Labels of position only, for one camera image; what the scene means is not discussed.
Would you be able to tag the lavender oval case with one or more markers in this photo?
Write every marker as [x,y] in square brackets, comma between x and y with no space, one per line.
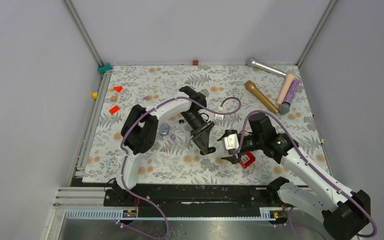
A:
[164,129]

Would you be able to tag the red wedge block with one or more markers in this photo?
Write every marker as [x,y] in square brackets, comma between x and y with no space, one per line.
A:
[118,88]

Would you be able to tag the red rectangular block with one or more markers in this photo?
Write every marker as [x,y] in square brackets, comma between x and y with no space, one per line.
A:
[114,109]

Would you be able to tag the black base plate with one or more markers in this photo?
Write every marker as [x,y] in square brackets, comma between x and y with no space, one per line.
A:
[200,201]

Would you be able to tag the silver microphone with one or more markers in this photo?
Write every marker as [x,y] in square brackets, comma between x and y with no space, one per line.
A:
[251,62]

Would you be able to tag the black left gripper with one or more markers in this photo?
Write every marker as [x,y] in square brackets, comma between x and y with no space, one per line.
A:
[200,136]

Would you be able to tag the pink microphone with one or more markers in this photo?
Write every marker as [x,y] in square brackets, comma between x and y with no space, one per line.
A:
[289,78]

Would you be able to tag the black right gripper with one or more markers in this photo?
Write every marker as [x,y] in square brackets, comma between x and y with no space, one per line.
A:
[234,159]

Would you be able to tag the teal arch block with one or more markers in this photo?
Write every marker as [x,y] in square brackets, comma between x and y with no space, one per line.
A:
[104,68]

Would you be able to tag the red parts bin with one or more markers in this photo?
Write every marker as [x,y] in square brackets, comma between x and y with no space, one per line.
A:
[247,159]

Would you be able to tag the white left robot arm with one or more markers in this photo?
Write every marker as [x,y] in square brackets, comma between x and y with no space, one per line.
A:
[142,126]

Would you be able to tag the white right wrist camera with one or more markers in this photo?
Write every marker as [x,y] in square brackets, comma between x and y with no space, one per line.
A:
[230,140]

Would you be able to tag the floral table mat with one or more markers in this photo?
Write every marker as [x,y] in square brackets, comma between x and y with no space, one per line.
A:
[179,161]

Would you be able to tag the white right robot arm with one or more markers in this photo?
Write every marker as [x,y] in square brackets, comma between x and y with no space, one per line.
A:
[342,211]

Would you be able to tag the plain wooden cube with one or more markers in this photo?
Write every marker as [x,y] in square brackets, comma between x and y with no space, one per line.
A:
[114,98]

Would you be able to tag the gold microphone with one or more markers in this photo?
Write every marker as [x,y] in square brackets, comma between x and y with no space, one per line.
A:
[252,88]

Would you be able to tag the purple translucent earbuds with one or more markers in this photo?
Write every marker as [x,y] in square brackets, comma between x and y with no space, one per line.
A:
[172,136]

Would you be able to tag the aluminium frame post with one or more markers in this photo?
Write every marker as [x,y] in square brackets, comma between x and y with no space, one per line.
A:
[317,30]
[73,13]

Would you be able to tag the aluminium frame post right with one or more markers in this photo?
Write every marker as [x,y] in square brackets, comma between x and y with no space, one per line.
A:
[317,30]

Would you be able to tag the aluminium frame post left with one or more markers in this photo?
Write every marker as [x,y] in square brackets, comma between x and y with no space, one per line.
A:
[73,13]

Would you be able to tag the purple glitter microphone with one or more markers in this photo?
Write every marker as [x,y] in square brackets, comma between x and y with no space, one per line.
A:
[285,106]

